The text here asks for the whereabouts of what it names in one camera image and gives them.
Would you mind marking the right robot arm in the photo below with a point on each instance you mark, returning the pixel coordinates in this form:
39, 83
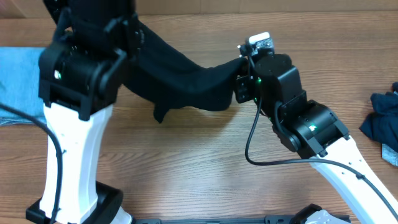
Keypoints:
314, 132

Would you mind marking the black garment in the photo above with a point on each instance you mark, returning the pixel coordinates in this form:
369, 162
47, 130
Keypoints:
170, 80

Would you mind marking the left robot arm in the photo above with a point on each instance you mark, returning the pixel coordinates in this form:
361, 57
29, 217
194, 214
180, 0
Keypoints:
93, 51

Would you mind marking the light denim fabric piece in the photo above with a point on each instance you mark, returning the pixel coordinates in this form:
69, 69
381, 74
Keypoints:
389, 155

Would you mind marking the folded light blue jeans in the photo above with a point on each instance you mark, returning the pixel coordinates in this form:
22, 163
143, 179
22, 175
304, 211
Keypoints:
20, 80

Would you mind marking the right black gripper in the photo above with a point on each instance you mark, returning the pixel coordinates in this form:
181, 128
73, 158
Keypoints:
242, 88

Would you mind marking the dark navy garment pile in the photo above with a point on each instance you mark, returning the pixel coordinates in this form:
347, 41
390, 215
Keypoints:
381, 124

